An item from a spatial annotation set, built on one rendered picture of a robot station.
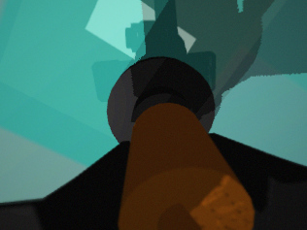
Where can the orange knob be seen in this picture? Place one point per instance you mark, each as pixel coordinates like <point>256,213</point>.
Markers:
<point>176,178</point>

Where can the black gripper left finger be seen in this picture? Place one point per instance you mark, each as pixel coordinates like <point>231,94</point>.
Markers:
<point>90,201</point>

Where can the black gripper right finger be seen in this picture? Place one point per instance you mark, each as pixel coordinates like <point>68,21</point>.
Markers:
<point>277,187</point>

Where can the dark grey round pedestal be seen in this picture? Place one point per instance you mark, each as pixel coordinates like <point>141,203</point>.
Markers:
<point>153,81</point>

